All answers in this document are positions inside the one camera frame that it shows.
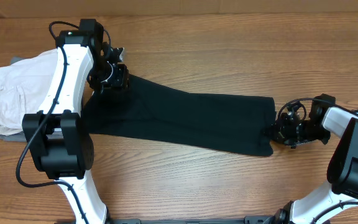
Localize black t-shirt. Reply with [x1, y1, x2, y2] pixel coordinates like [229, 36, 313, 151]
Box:
[81, 76, 276, 156]

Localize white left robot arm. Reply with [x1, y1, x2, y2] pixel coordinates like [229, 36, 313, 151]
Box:
[16, 19, 129, 223]

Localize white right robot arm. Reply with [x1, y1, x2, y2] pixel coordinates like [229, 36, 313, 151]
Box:
[264, 94, 358, 224]

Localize white folded garment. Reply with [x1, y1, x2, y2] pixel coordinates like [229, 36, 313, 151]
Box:
[0, 49, 57, 136]

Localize grey folded garment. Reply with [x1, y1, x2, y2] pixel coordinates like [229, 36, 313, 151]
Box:
[0, 57, 26, 142]

